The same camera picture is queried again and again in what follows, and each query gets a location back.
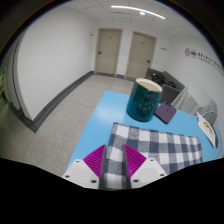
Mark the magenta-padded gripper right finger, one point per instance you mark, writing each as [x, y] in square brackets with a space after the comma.
[146, 170]

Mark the magenta wall logo sign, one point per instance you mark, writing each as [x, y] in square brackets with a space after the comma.
[191, 53]

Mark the dark teal mug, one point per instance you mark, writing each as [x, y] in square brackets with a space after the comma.
[142, 100]

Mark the blue white checked towel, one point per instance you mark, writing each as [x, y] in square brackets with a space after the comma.
[160, 143]

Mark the white cloth-covered chair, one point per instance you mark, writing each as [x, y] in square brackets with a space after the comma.
[196, 101]

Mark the beige door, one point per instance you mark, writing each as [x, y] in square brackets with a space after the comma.
[140, 56]
[108, 51]

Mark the white card with rainbow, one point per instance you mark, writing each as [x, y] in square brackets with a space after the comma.
[206, 128]

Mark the flat dark grey card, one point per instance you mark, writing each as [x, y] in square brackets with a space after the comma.
[216, 139]

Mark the round ceiling light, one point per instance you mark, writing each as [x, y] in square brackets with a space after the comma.
[142, 13]

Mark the long ceiling light strip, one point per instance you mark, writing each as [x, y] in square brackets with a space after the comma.
[136, 9]

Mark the purple phone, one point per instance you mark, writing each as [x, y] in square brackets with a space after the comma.
[165, 112]

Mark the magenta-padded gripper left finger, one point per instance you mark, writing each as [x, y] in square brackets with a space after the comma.
[87, 173]

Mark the black bag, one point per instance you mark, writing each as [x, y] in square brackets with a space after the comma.
[158, 78]

